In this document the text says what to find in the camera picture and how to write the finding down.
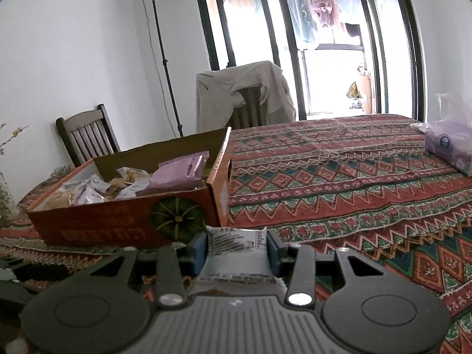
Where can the patterned red tablecloth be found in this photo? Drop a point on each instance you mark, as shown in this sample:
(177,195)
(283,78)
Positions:
(350,191)

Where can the floral ceramic vase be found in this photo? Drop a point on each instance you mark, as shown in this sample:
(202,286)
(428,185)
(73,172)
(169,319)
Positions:
(5,199)

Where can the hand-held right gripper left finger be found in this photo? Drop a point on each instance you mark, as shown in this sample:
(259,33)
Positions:
(199,252)

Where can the white snack packet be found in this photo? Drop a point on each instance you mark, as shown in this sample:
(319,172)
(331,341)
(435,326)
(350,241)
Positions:
(236,261)

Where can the purple tissue pack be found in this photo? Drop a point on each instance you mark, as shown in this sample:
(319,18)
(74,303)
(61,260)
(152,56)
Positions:
(446,143)

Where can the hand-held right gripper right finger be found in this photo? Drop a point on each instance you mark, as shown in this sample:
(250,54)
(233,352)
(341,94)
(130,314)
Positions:
(273,252)

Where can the pile of snack packets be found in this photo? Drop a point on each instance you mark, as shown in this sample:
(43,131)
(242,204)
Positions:
(173,177)

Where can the black-framed glass door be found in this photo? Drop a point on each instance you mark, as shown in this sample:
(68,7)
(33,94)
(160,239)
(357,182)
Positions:
(415,55)

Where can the beige jacket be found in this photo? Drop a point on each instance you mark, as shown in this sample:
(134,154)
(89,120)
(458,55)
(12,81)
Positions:
(217,96)

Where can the brown tall container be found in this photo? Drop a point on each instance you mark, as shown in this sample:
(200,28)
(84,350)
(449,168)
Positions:
(365,92)

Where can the jacket-covered wooden chair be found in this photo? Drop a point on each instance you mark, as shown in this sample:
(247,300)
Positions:
(250,110)

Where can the dark hanging cloth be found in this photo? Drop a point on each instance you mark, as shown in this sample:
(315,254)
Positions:
(353,31)

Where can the dark wooden chair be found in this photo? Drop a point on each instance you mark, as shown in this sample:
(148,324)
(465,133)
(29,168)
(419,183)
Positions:
(83,117)

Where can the small floral cloth bundle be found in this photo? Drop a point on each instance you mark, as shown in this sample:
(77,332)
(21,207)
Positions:
(61,169)

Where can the orange cardboard box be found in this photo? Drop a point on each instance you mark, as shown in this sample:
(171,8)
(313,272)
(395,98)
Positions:
(110,221)

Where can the blue hanging garment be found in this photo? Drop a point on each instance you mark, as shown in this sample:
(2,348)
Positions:
(300,7)

